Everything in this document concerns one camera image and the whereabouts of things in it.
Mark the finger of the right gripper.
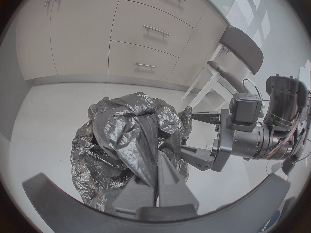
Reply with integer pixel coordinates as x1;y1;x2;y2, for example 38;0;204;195
191;110;221;126
180;145;216;172

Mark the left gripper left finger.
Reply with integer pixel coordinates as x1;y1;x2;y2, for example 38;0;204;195
114;174;157;214

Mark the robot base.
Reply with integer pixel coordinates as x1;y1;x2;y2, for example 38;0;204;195
259;196;297;233

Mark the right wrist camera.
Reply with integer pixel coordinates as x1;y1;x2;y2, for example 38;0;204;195
229;92;263;131

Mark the beige wardrobe with drawers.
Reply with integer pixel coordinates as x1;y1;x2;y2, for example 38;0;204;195
16;0;241;92

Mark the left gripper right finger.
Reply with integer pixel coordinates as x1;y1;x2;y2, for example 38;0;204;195
137;151;199;215

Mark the white chair with grey seat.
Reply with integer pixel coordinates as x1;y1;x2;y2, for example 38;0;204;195
181;25;264;108

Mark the black plastic bag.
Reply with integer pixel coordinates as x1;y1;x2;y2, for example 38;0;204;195
70;92;193;213

